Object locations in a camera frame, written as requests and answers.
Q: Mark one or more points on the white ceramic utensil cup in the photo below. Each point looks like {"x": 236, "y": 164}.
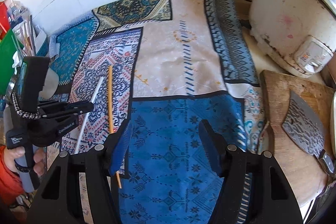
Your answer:
{"x": 50, "y": 84}

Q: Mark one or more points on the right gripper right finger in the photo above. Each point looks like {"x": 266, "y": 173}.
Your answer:
{"x": 216, "y": 149}

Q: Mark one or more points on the white blue bowl with garlic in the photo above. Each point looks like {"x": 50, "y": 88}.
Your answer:
{"x": 41, "y": 43}

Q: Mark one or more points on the reddish brown chopstick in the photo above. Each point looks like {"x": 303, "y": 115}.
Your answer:
{"x": 25, "y": 39}

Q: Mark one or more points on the orange wooden chopstick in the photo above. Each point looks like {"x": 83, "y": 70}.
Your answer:
{"x": 110, "y": 99}

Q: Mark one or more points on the steel cleaver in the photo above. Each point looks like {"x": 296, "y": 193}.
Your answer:
{"x": 306, "y": 130}

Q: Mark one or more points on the person left hand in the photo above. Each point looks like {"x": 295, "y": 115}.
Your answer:
{"x": 11, "y": 156}

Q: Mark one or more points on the patterned blue patchwork mat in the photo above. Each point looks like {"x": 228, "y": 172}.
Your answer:
{"x": 175, "y": 63}

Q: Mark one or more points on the white rice cooker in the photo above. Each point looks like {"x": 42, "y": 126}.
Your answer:
{"x": 299, "y": 35}

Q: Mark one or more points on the dark green chopstick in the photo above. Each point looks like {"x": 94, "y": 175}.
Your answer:
{"x": 31, "y": 31}

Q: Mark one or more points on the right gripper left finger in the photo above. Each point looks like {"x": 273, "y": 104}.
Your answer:
{"x": 116, "y": 146}

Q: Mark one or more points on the white chopstick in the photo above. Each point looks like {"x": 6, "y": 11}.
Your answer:
{"x": 77, "y": 148}

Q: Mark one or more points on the wooden chopping board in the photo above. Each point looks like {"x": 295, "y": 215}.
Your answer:
{"x": 303, "y": 171}

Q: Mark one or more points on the green metal box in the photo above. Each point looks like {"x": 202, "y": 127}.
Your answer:
{"x": 7, "y": 50}

